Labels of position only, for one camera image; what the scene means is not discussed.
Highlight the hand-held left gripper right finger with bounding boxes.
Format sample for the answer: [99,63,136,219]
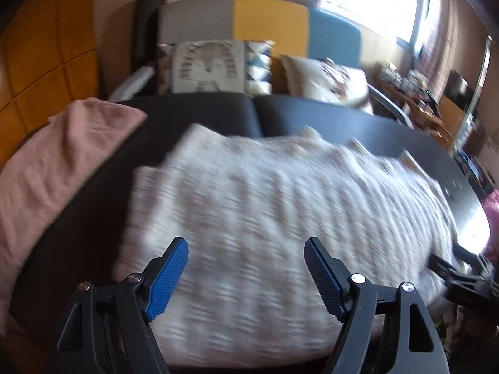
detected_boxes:
[305,237,449,374]

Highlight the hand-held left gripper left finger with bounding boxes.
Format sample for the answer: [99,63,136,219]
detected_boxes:
[56,237,189,374]

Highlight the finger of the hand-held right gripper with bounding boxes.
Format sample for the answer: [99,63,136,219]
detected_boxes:
[429,253,461,281]
[454,243,488,269]

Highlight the white knit sweater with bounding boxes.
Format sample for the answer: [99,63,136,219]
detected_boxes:
[113,124,458,363]

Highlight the pink bed quilt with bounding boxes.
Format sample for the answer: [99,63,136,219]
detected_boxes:
[481,189,499,254]

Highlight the wooden cabinet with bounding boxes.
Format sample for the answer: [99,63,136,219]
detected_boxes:
[440,97,468,141]

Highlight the wooden desk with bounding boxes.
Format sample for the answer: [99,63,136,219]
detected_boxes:
[374,78,453,145]

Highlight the pink knit garment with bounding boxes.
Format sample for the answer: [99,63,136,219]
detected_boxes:
[0,99,148,336]

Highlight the black flat television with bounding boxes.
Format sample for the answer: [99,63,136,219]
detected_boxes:
[444,70,476,112]

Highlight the metal drip stand pole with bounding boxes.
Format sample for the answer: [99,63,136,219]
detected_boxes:
[454,35,492,152]

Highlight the clutter of desk bottles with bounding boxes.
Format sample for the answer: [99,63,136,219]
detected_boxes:
[380,64,433,98]

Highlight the deer print pillow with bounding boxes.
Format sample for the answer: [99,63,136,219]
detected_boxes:
[281,55,375,115]

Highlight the striped animal print pillow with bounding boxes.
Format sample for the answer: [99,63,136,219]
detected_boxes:
[158,39,275,96]

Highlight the black upright panel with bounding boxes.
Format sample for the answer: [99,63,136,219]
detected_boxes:
[133,0,160,98]

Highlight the orange wooden wardrobe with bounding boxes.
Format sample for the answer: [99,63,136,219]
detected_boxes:
[0,0,98,172]

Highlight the grey yellow blue sofa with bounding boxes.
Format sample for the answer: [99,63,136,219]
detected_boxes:
[109,0,414,129]

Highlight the large barred window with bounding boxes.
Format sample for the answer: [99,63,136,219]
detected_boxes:
[320,0,429,53]

